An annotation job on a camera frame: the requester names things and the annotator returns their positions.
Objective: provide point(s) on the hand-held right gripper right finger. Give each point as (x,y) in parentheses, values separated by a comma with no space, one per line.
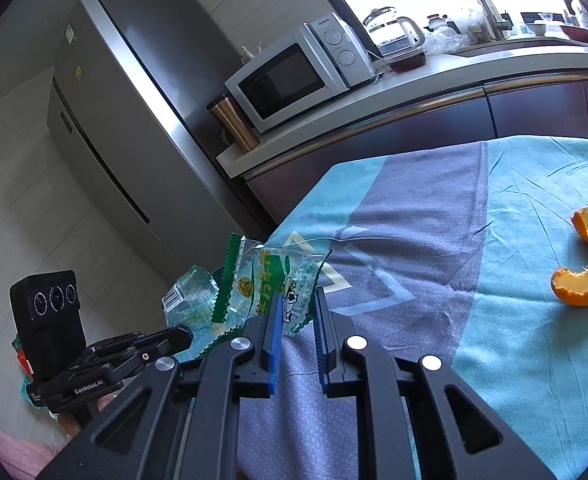
(324,355)

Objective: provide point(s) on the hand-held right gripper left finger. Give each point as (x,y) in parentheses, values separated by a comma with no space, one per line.
(273,350)

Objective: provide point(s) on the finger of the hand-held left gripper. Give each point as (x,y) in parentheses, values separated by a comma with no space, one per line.
(166,342)
(116,344)

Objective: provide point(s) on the green clear candy wrapper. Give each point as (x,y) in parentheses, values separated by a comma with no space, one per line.
(189,305)
(259,285)

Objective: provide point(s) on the person's left hand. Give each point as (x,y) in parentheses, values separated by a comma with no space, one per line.
(69,422)

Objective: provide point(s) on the blue plastic bag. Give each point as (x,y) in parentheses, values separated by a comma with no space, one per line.
(36,392)

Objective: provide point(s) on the person's knit clothing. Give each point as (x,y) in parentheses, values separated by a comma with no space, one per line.
(9,450)

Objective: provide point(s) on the teal and grey printed blanket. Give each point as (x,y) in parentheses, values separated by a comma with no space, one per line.
(423,260)

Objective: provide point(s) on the silver refrigerator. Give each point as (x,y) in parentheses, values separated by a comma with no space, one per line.
(124,110)

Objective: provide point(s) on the copper travel tumbler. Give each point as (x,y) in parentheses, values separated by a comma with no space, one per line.
(236,125)

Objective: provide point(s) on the white microwave oven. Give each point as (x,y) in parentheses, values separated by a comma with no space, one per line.
(284,80)

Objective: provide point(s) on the white kitchen countertop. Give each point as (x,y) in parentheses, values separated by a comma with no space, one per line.
(423,85)

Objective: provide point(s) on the small white ornament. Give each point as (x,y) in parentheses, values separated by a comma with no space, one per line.
(251,54)

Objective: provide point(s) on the dark red kettle base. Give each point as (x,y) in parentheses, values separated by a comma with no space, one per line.
(407,61)

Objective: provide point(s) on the brown base cabinets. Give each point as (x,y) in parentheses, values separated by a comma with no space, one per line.
(523,115)

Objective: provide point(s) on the glass electric kettle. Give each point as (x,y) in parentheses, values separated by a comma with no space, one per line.
(391,32)

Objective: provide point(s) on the clear plastic bag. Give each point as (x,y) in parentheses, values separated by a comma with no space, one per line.
(441,40)

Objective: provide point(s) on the dark lidded jar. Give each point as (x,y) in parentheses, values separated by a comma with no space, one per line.
(436,21)

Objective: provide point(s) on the clear food container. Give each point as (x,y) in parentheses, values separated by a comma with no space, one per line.
(463,22)

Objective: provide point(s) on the kitchen sink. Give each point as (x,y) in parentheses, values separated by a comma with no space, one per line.
(523,46)

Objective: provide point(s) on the steel kitchen faucet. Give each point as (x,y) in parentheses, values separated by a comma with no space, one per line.
(488,5)

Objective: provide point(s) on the white bowl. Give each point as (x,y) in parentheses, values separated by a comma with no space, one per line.
(541,25)

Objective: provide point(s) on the red bowl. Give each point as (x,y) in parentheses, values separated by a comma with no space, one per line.
(581,32)

